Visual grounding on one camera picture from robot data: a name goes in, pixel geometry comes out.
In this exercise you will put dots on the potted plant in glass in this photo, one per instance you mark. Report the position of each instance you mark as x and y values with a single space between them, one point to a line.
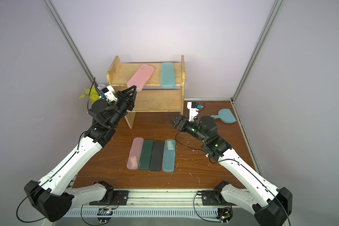
90 93

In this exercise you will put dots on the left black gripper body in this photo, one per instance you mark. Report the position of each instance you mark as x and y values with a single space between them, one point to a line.
121 106

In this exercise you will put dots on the right circuit board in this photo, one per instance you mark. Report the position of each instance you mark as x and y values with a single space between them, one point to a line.
224 215

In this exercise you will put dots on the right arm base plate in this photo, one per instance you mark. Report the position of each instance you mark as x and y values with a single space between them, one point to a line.
212 198

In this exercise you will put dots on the wooden two-tier shelf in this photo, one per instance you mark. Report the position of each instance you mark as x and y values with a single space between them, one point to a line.
155 99

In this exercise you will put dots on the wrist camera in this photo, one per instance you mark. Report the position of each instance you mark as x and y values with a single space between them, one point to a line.
107 93
194 109

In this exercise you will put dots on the teal dustpan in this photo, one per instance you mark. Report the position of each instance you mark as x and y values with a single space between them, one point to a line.
225 115

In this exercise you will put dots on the left circuit board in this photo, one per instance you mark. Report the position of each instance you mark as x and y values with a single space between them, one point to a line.
104 215

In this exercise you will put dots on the teal pencil case shelf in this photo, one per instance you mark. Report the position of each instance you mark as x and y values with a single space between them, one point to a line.
169 154
167 77

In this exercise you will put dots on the dark green pencil case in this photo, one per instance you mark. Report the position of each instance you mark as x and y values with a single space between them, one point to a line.
146 154

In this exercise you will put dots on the circuit board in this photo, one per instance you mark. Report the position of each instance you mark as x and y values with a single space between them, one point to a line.
104 215
224 215

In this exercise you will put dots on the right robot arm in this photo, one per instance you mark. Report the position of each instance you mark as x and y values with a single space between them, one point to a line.
270 205

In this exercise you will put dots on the aluminium rail frame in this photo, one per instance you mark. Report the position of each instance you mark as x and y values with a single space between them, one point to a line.
158 203

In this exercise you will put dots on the light pink pencil case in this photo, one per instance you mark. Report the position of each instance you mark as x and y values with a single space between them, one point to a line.
135 153

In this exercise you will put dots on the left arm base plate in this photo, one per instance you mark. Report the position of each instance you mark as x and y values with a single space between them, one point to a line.
119 198

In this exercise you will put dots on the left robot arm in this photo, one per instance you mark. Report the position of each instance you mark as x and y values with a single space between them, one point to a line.
51 195

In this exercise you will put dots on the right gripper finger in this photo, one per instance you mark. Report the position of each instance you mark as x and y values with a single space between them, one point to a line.
175 122
174 117

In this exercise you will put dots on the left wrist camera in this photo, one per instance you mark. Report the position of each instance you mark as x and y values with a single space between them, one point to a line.
107 93

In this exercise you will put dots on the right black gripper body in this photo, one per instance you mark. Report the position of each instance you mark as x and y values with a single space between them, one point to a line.
180 122

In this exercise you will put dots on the black pencil case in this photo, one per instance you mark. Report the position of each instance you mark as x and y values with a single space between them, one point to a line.
157 156

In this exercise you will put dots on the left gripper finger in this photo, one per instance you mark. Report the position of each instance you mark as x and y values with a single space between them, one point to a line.
128 90
132 99

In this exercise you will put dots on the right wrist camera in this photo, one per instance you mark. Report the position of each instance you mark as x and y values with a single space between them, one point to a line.
194 109

